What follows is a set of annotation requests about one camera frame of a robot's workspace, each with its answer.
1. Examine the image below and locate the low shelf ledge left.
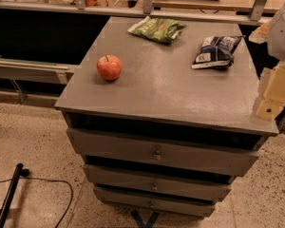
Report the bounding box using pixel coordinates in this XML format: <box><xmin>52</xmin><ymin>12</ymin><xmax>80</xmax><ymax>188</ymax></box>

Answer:
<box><xmin>0</xmin><ymin>58</ymin><xmax>77</xmax><ymax>107</ymax></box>

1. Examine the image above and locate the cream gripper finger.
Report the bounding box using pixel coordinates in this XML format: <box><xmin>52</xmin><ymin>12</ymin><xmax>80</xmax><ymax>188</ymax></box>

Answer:
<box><xmin>255</xmin><ymin>61</ymin><xmax>285</xmax><ymax>121</ymax></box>
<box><xmin>249</xmin><ymin>22</ymin><xmax>271</xmax><ymax>44</ymax></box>

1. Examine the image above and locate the black pole on floor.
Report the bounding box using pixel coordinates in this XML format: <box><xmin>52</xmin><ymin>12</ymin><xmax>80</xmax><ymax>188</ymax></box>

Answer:
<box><xmin>0</xmin><ymin>163</ymin><xmax>29</xmax><ymax>228</ymax></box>

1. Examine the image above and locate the grey drawer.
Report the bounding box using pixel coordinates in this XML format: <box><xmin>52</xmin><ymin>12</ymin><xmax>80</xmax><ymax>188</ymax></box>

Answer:
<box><xmin>94</xmin><ymin>186</ymin><xmax>215</xmax><ymax>218</ymax></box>
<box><xmin>66</xmin><ymin>128</ymin><xmax>258</xmax><ymax>177</ymax></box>
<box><xmin>83</xmin><ymin>164</ymin><xmax>231</xmax><ymax>202</ymax></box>

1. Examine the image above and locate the metal frame rail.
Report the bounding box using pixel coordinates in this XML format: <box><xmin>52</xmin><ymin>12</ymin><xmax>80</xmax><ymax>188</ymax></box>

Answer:
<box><xmin>0</xmin><ymin>0</ymin><xmax>285</xmax><ymax>25</ymax></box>

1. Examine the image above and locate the top grey drawer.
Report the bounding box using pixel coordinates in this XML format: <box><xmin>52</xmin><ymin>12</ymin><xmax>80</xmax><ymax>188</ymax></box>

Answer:
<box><xmin>66</xmin><ymin>128</ymin><xmax>258</xmax><ymax>177</ymax></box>

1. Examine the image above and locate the middle grey drawer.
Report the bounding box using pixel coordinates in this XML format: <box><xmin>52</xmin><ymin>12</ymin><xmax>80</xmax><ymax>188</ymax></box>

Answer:
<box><xmin>83</xmin><ymin>164</ymin><xmax>231</xmax><ymax>202</ymax></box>

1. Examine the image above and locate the black cable on floor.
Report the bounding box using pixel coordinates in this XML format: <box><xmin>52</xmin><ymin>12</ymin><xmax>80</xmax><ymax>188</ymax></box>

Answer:
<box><xmin>0</xmin><ymin>176</ymin><xmax>74</xmax><ymax>228</ymax></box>

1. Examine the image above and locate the blue chip bag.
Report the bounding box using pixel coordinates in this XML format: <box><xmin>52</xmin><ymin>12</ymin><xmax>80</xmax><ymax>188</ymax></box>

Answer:
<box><xmin>192</xmin><ymin>36</ymin><xmax>242</xmax><ymax>69</ymax></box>

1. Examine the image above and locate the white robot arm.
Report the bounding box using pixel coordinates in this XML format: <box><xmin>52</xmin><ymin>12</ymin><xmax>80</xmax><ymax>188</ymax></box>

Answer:
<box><xmin>249</xmin><ymin>3</ymin><xmax>285</xmax><ymax>121</ymax></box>

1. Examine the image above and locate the green chip bag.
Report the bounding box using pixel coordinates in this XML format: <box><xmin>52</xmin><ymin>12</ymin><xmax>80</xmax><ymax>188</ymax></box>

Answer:
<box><xmin>127</xmin><ymin>16</ymin><xmax>187</xmax><ymax>45</ymax></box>

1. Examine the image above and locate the bottom grey drawer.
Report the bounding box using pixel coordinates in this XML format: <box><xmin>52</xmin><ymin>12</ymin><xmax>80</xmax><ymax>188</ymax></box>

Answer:
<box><xmin>94</xmin><ymin>186</ymin><xmax>215</xmax><ymax>218</ymax></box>

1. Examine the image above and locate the red apple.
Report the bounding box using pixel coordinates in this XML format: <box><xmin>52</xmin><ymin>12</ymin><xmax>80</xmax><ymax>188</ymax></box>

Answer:
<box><xmin>97</xmin><ymin>55</ymin><xmax>123</xmax><ymax>81</ymax></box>

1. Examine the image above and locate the grey drawer cabinet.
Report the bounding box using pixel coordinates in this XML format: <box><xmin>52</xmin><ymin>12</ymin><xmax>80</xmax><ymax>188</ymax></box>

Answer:
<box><xmin>56</xmin><ymin>17</ymin><xmax>277</xmax><ymax>206</ymax></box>

